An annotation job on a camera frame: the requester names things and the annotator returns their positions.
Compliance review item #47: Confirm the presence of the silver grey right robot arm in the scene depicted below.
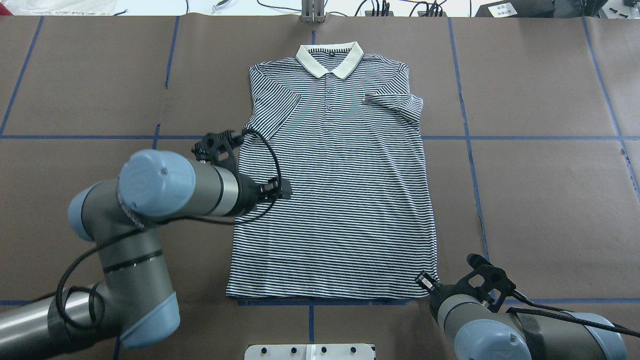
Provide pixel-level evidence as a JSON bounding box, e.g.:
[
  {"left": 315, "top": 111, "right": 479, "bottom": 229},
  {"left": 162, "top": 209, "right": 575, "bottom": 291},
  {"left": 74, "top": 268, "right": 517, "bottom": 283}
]
[{"left": 414, "top": 267, "right": 631, "bottom": 360}]

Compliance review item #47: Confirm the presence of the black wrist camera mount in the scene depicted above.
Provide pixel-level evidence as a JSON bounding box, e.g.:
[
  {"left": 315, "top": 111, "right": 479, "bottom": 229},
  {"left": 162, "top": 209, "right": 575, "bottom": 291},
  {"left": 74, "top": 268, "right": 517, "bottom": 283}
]
[
  {"left": 454, "top": 253, "right": 516, "bottom": 313},
  {"left": 190, "top": 130, "right": 244, "bottom": 175}
]

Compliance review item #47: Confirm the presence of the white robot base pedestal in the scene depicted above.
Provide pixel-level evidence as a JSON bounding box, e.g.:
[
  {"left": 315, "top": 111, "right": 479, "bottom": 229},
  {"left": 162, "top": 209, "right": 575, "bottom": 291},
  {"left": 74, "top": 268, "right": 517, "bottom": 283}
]
[{"left": 244, "top": 342, "right": 377, "bottom": 360}]

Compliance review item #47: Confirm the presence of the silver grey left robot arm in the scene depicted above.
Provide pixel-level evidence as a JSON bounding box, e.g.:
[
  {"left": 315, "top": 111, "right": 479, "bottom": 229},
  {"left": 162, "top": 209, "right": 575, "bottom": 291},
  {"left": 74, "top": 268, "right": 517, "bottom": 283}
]
[{"left": 1, "top": 149, "right": 291, "bottom": 360}]

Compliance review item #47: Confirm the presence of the black box with label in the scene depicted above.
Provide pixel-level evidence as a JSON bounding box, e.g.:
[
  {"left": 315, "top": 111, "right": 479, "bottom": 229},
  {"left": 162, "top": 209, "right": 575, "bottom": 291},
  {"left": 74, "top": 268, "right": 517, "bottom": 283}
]
[{"left": 473, "top": 0, "right": 556, "bottom": 18}]

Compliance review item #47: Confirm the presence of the aluminium frame post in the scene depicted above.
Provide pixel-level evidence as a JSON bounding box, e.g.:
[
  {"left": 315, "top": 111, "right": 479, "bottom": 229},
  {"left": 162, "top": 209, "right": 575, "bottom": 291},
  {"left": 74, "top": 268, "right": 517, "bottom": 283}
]
[{"left": 300, "top": 0, "right": 326, "bottom": 24}]

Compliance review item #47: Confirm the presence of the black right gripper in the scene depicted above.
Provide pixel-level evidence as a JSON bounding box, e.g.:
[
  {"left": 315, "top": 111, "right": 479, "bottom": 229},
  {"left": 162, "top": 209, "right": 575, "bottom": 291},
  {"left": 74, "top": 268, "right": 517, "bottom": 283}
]
[{"left": 414, "top": 270, "right": 456, "bottom": 311}]

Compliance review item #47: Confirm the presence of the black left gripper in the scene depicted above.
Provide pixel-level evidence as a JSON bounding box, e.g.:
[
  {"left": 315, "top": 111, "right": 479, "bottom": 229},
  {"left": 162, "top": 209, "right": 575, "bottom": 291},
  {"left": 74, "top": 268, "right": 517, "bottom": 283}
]
[{"left": 235, "top": 174, "right": 293, "bottom": 216}]

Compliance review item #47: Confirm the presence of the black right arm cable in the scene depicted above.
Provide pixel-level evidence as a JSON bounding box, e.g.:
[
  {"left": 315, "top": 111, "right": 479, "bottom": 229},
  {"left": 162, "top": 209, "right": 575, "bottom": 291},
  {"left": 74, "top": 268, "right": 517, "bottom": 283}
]
[{"left": 505, "top": 290, "right": 640, "bottom": 338}]

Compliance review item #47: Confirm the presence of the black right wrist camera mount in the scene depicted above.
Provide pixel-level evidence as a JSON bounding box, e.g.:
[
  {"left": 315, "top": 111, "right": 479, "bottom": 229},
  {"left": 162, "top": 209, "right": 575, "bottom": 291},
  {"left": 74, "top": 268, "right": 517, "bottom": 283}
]
[{"left": 454, "top": 253, "right": 516, "bottom": 313}]

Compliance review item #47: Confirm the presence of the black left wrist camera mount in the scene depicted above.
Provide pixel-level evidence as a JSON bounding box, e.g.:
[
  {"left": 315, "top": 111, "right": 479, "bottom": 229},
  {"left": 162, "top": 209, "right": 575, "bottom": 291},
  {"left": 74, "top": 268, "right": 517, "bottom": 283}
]
[{"left": 190, "top": 130, "right": 244, "bottom": 175}]

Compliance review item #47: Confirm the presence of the navy white striped polo shirt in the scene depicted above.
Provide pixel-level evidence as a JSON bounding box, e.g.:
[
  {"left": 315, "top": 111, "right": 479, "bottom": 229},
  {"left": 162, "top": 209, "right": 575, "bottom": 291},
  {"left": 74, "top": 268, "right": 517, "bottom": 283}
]
[{"left": 225, "top": 42, "right": 438, "bottom": 300}]

